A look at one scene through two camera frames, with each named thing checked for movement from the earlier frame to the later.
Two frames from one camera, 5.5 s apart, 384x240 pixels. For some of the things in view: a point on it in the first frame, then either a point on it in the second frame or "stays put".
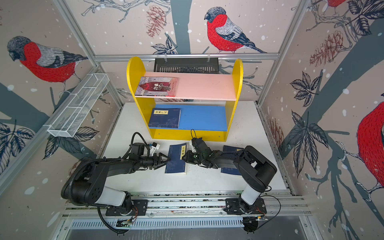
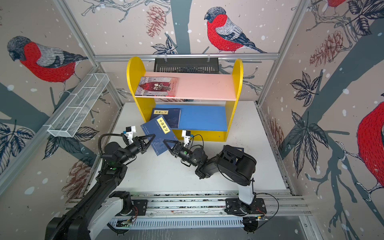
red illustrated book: x=158 y=86 stays put
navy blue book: x=176 y=165 → x=158 y=126
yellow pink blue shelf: x=185 y=106 stays put
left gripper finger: x=162 y=160 → x=144 y=144
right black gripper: x=189 y=158 → x=180 y=150
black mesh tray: x=187 y=65 stays put
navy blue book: x=165 y=118 stays put
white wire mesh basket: x=78 y=106 stays put
